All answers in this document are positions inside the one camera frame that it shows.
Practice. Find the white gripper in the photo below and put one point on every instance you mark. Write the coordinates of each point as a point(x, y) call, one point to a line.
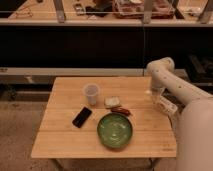
point(156, 88)

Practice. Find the white plastic bottle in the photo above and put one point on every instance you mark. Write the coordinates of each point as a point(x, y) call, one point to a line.
point(161, 103)

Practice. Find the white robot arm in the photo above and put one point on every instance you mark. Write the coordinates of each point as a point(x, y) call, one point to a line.
point(195, 142)

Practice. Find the red chili pepper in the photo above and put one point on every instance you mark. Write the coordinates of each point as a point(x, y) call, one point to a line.
point(121, 110)

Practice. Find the green round plate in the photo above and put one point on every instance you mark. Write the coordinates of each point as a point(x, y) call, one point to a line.
point(114, 131)

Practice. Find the translucent plastic cup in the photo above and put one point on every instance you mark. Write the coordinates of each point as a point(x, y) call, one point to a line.
point(91, 92)

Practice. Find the wooden table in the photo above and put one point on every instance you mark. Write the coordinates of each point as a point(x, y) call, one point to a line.
point(59, 138)

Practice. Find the black smartphone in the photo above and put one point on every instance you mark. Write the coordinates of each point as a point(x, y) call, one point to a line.
point(82, 117)

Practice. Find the brown tray on shelf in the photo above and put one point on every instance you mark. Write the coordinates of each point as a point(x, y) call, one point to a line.
point(161, 9)

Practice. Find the dark object on shelf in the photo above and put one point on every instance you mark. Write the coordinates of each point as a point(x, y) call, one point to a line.
point(99, 10)

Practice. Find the black remote on shelf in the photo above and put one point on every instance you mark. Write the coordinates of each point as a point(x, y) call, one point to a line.
point(79, 9)

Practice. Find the long workbench shelf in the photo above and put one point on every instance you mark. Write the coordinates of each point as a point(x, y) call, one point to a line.
point(195, 13)

